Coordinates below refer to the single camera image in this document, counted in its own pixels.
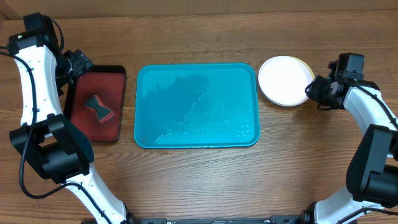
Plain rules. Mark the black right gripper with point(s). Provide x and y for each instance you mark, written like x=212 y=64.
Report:
x=329 y=104

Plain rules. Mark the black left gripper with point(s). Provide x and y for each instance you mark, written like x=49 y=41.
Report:
x=81 y=63

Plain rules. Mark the yellow plate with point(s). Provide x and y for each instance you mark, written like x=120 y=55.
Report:
x=305 y=77

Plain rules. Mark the pink plate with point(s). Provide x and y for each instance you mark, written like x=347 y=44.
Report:
x=277 y=80

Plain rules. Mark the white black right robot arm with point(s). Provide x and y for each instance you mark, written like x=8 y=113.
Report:
x=371 y=184

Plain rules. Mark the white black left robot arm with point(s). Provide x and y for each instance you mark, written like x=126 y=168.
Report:
x=55 y=154

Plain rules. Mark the dark red tray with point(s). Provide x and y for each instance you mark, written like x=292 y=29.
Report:
x=109 y=83

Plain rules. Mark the teal plastic tray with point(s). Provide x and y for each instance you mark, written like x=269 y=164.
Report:
x=199 y=105

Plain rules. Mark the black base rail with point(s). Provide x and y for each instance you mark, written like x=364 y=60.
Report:
x=275 y=219

